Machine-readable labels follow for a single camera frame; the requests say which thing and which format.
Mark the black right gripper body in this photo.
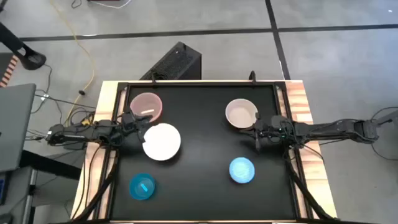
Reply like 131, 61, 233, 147
255, 111, 292, 152

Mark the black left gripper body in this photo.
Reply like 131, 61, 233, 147
119, 111, 147, 144

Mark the cream white bowl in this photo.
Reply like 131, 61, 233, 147
224, 98, 259, 129

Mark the pink bowl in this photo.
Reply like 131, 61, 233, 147
129, 91, 164, 123

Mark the large white notched bowl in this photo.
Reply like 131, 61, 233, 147
142, 123, 182, 162

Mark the blue cup left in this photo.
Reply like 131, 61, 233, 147
129, 172, 157, 201

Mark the black computer tower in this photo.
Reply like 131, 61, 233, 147
139, 41, 203, 81

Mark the black table mat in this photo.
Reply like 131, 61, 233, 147
110, 84, 297, 220

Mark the grey cart top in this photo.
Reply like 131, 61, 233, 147
0, 83, 37, 174

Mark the black stand base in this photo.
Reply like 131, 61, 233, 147
0, 21, 47, 71

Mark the grey cabinet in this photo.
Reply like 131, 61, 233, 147
0, 166, 39, 224

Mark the orange striped ramp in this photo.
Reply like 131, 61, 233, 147
0, 52, 20, 88

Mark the black left arm cable bundle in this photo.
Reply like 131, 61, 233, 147
73, 144, 121, 222

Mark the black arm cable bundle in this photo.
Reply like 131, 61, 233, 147
73, 144, 121, 222
281, 144, 332, 222

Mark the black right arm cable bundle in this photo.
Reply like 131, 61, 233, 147
281, 144, 332, 222

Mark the yellow cable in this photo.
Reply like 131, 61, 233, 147
49, 0, 96, 125

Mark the black looped floor cable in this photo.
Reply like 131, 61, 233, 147
369, 106, 398, 162

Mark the white floor cable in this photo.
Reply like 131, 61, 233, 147
89, 0, 133, 10

